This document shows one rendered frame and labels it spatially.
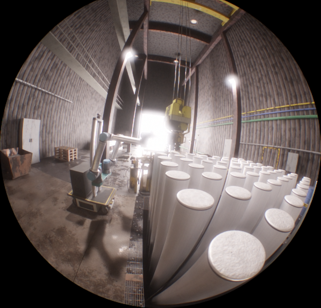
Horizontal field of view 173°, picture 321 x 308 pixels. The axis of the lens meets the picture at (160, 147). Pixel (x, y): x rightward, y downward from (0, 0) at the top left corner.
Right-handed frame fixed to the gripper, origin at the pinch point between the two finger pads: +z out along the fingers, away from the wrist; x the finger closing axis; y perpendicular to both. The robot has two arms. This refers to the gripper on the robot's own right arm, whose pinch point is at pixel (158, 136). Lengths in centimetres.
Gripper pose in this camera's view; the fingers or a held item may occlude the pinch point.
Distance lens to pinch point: 166.0
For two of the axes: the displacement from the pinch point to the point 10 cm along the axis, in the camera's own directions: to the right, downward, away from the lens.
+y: -1.2, 9.9, 0.9
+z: 6.2, 0.1, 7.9
